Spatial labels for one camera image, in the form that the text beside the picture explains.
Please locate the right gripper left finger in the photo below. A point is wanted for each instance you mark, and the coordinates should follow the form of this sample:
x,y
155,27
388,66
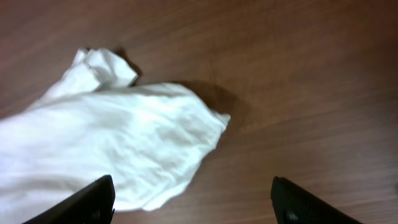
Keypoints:
x,y
90,205

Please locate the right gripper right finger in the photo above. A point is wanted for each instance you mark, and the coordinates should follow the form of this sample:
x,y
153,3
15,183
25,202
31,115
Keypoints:
x,y
294,205

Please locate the white t-shirt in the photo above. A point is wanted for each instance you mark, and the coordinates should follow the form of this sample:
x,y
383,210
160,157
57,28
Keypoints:
x,y
150,139

